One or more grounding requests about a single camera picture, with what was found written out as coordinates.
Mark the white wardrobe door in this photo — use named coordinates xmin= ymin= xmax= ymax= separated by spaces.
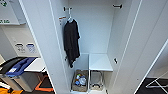
xmin=18 ymin=0 xmax=73 ymax=94
xmin=111 ymin=0 xmax=168 ymax=94

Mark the orange and white sticker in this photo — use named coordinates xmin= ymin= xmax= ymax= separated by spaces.
xmin=58 ymin=15 xmax=68 ymax=25

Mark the black hanging bracket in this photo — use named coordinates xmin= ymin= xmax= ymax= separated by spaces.
xmin=112 ymin=3 xmax=124 ymax=9
xmin=62 ymin=6 xmax=73 ymax=12

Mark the white inner shelf unit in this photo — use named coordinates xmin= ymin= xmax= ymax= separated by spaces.
xmin=87 ymin=52 xmax=115 ymax=93

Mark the blue and white wall sign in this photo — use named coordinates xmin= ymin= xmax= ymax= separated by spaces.
xmin=25 ymin=42 xmax=37 ymax=55

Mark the white wall sign dark print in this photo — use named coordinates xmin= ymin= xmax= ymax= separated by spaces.
xmin=14 ymin=42 xmax=26 ymax=54

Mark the white board with black edge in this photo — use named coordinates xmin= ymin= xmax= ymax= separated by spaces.
xmin=24 ymin=57 xmax=48 ymax=74

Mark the white drying rack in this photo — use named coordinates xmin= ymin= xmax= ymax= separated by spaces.
xmin=144 ymin=76 xmax=168 ymax=94

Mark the white jug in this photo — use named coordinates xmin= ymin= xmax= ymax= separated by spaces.
xmin=78 ymin=76 xmax=88 ymax=87

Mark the wire basket with bottles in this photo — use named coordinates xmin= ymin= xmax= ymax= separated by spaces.
xmin=71 ymin=68 xmax=90 ymax=93

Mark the empty wire basket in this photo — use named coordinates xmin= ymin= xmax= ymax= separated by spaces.
xmin=89 ymin=70 xmax=105 ymax=91

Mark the white wardrobe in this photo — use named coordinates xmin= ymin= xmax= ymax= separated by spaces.
xmin=49 ymin=0 xmax=135 ymax=94

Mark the blue bottle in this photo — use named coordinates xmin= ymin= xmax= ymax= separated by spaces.
xmin=74 ymin=74 xmax=81 ymax=86

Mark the grey plastic bin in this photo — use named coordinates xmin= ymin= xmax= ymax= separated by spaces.
xmin=0 ymin=74 xmax=38 ymax=93

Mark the orange folding stand frame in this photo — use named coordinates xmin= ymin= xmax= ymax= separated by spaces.
xmin=34 ymin=73 xmax=55 ymax=93

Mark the black t-shirt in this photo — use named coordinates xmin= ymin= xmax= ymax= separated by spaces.
xmin=62 ymin=18 xmax=82 ymax=70

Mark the white clothes hanger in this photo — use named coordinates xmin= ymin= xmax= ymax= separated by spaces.
xmin=66 ymin=7 xmax=76 ymax=25

